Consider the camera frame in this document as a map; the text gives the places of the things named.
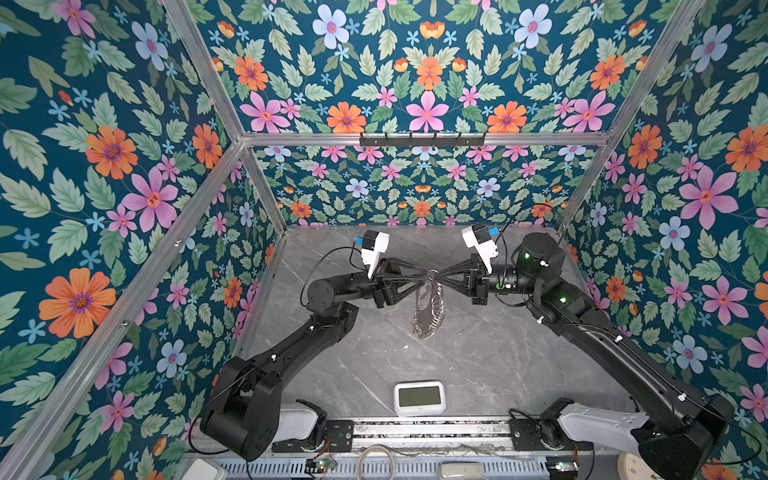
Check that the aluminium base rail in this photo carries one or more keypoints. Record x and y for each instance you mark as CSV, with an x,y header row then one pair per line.
x,y
429,432

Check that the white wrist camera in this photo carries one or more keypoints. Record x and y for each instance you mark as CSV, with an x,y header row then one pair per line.
x,y
373,244
483,240

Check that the white analog clock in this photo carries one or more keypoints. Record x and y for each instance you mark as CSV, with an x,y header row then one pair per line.
x,y
631,467

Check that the steel key holder plate with rings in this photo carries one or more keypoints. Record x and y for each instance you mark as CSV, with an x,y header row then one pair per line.
x,y
429,310

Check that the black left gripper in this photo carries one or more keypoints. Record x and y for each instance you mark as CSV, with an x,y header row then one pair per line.
x,y
385,285

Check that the white digital timer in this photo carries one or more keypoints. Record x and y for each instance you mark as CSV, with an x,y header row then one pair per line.
x,y
419,399

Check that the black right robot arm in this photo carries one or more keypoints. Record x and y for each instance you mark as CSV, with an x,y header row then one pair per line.
x,y
677,427

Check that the black hook rail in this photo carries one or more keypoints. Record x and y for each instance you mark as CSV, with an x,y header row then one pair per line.
x,y
409,140

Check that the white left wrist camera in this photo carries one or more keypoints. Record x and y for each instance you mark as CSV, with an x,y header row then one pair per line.
x,y
373,244

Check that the aluminium frame post back left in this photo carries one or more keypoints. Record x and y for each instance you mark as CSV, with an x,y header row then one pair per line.
x,y
188,32

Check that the aluminium frame post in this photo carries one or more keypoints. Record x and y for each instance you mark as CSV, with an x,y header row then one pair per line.
x,y
673,33
188,32

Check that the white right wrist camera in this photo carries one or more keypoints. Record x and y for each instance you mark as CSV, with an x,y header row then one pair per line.
x,y
483,240

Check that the aluminium frame post back right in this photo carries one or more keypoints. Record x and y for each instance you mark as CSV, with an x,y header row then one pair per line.
x,y
673,33

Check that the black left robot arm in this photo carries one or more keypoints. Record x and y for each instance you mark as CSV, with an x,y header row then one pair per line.
x,y
245,412

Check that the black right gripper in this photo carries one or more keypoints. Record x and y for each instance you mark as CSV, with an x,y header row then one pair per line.
x,y
475,284

